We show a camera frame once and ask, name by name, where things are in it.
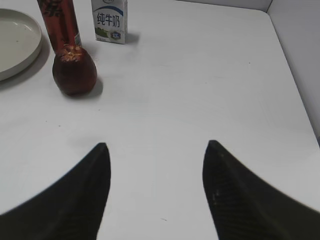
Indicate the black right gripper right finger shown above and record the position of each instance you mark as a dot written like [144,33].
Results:
[245,207]

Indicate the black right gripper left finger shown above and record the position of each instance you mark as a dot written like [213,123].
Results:
[70,209]

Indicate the beige round plate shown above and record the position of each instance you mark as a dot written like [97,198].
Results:
[20,42]

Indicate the dark red apple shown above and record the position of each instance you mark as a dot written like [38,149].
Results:
[74,70]

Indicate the red soda can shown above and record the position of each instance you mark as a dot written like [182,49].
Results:
[61,23]

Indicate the white milk carton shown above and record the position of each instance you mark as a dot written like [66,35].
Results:
[110,20]

